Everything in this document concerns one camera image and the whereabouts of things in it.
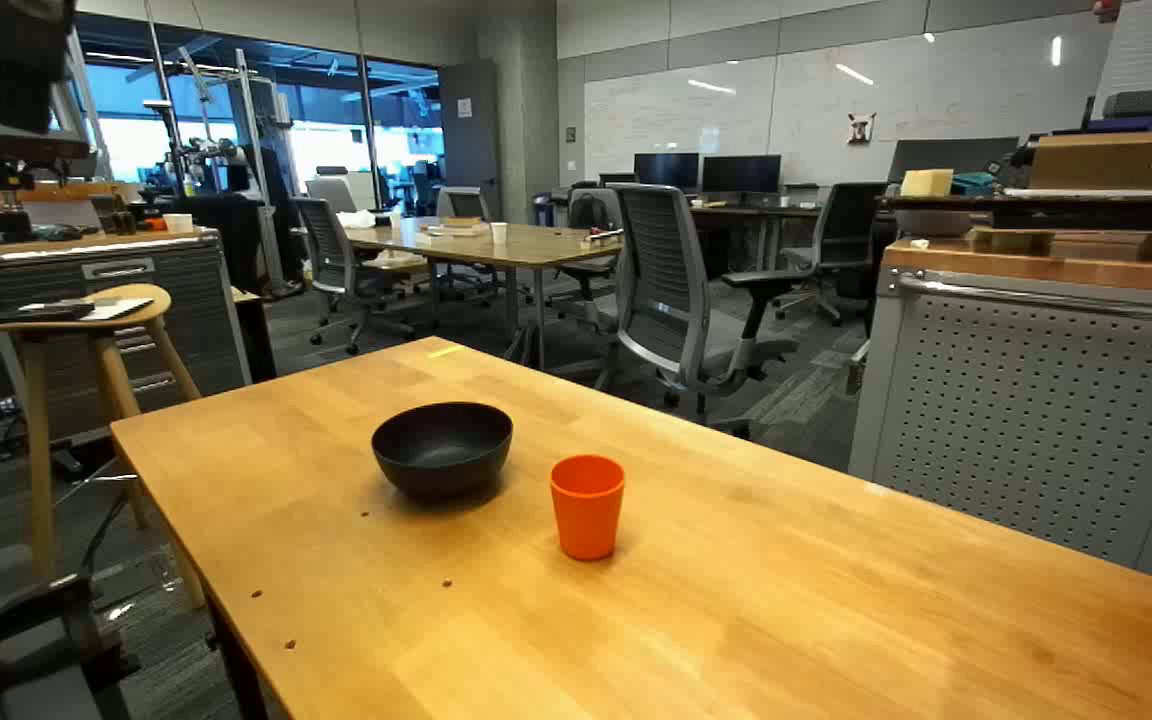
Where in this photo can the black office chair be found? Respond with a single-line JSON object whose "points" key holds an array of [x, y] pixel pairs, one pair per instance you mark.
{"points": [[850, 234]]}

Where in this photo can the black computer monitor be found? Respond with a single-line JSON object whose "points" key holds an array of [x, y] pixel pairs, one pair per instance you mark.
{"points": [[743, 175], [667, 169]]}

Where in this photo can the wooden meeting table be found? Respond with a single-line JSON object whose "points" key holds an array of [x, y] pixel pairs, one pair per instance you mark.
{"points": [[511, 246]]}

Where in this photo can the wooden stool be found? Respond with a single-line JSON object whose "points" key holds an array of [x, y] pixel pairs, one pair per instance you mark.
{"points": [[61, 363]]}

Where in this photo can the gray cabinet with labels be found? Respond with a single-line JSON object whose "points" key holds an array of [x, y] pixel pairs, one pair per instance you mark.
{"points": [[161, 300]]}

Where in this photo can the small wall poster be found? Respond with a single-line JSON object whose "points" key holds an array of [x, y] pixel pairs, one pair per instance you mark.
{"points": [[861, 129]]}

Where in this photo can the black bowl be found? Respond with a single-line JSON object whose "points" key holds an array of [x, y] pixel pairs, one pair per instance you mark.
{"points": [[440, 455]]}

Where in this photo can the black hanging screen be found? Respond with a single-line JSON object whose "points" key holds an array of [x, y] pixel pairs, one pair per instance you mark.
{"points": [[28, 62]]}

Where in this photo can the orange plastic cup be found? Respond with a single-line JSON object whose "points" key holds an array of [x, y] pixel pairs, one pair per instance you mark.
{"points": [[586, 514]]}

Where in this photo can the gray mesh office chair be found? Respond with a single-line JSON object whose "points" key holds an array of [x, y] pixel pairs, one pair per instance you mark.
{"points": [[662, 284], [327, 253], [463, 203], [593, 221]]}

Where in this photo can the brown wooden box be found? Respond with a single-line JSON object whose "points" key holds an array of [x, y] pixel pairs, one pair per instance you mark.
{"points": [[1119, 158]]}

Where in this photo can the yellow foam block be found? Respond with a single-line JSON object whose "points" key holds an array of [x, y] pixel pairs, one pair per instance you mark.
{"points": [[924, 180]]}

